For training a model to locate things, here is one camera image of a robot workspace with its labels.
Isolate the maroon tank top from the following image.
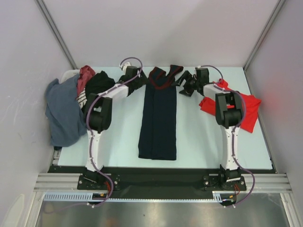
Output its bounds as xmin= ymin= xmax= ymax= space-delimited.
xmin=77 ymin=65 xmax=96 ymax=96

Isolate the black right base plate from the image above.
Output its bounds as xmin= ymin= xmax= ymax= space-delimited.
xmin=202 ymin=175 xmax=247 ymax=192

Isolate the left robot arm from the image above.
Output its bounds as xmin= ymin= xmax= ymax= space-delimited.
xmin=84 ymin=65 xmax=148 ymax=172

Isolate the striped white black tank top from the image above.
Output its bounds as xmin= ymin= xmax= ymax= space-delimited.
xmin=76 ymin=88 xmax=87 ymax=109

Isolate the aluminium corner post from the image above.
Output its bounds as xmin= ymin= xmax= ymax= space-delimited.
xmin=34 ymin=0 xmax=78 ymax=70
xmin=243 ymin=0 xmax=287 ymax=71

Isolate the white plastic laundry bin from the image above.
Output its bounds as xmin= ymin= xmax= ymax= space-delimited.
xmin=59 ymin=70 xmax=80 ymax=83

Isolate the grey slotted cable duct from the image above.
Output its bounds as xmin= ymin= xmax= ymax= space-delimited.
xmin=44 ymin=191 xmax=241 ymax=203

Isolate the aluminium frame rail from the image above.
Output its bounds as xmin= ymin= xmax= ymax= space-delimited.
xmin=34 ymin=173 xmax=293 ymax=193

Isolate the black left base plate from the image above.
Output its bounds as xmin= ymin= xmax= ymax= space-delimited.
xmin=77 ymin=171 xmax=122 ymax=191

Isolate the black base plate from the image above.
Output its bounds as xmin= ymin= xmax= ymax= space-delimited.
xmin=77 ymin=171 xmax=122 ymax=191
xmin=202 ymin=175 xmax=247 ymax=192

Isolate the right aluminium corner post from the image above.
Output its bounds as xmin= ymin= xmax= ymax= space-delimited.
xmin=243 ymin=0 xmax=287 ymax=71

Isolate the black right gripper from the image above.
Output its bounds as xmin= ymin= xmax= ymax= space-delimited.
xmin=172 ymin=71 xmax=200 ymax=97

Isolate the navy tank top red trim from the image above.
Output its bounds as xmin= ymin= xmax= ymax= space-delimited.
xmin=138 ymin=65 xmax=184 ymax=161

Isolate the left aluminium corner post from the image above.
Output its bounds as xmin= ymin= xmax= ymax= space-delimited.
xmin=34 ymin=0 xmax=78 ymax=70

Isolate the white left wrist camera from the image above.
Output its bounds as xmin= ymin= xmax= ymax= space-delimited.
xmin=120 ymin=61 xmax=132 ymax=71

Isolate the grey-blue tank top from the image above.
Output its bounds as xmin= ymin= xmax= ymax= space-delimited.
xmin=45 ymin=74 xmax=87 ymax=147

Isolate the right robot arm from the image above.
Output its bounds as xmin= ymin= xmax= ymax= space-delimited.
xmin=172 ymin=65 xmax=246 ymax=190

